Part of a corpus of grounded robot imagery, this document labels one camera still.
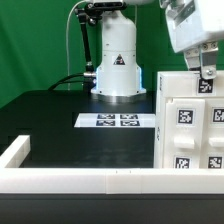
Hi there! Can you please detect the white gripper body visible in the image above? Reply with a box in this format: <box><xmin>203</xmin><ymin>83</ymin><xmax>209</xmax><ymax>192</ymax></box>
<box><xmin>159</xmin><ymin>0</ymin><xmax>224</xmax><ymax>53</ymax></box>

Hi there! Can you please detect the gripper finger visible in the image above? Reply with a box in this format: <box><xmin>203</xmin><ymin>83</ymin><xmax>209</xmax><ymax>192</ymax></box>
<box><xmin>184</xmin><ymin>49</ymin><xmax>200</xmax><ymax>71</ymax></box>
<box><xmin>199</xmin><ymin>42</ymin><xmax>218</xmax><ymax>80</ymax></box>

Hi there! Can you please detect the small white tagged block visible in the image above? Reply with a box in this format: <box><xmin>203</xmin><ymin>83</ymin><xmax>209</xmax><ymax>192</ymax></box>
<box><xmin>157</xmin><ymin>70</ymin><xmax>224</xmax><ymax>98</ymax></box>

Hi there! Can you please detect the white cabinet body box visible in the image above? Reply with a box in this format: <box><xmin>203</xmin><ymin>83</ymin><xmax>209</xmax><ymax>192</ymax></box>
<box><xmin>153</xmin><ymin>96</ymin><xmax>224</xmax><ymax>169</ymax></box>

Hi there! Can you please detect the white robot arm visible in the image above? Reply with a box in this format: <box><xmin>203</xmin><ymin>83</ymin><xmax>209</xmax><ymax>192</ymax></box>
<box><xmin>86</xmin><ymin>0</ymin><xmax>224</xmax><ymax>102</ymax></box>

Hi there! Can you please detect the black cable bundle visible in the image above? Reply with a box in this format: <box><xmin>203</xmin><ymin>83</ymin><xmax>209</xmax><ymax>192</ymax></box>
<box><xmin>47</xmin><ymin>72</ymin><xmax>97</xmax><ymax>92</ymax></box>

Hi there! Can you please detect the white cable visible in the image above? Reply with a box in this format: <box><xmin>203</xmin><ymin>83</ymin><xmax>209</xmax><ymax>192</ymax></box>
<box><xmin>65</xmin><ymin>0</ymin><xmax>88</xmax><ymax>91</ymax></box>

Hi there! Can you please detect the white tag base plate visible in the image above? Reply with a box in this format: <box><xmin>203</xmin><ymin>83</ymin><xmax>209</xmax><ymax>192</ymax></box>
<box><xmin>74</xmin><ymin>113</ymin><xmax>155</xmax><ymax>128</ymax></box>

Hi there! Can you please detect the white U-shaped fence frame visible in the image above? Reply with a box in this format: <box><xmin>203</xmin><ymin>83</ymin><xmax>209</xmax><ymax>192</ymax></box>
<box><xmin>0</xmin><ymin>135</ymin><xmax>224</xmax><ymax>194</ymax></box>

